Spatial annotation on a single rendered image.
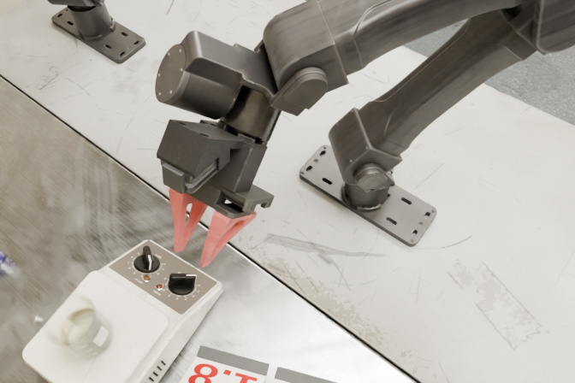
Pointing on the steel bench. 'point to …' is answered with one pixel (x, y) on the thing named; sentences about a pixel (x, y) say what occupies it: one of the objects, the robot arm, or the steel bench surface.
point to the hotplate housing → (188, 321)
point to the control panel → (126, 268)
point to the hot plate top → (116, 309)
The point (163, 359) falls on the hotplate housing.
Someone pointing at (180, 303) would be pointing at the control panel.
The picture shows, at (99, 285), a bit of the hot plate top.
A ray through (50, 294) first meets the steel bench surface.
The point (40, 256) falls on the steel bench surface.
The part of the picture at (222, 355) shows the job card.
